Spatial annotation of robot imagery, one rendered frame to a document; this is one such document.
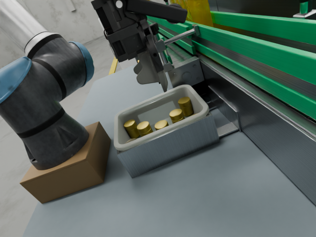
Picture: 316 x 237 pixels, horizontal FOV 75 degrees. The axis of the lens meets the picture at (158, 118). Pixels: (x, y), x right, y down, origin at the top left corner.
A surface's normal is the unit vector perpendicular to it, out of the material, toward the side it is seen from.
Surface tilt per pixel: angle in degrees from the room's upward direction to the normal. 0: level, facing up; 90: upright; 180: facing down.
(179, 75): 90
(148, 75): 80
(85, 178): 90
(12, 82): 84
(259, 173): 0
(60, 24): 90
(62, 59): 53
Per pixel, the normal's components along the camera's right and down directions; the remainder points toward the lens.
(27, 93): 0.72, 0.07
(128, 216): -0.35, -0.79
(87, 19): 0.10, 0.51
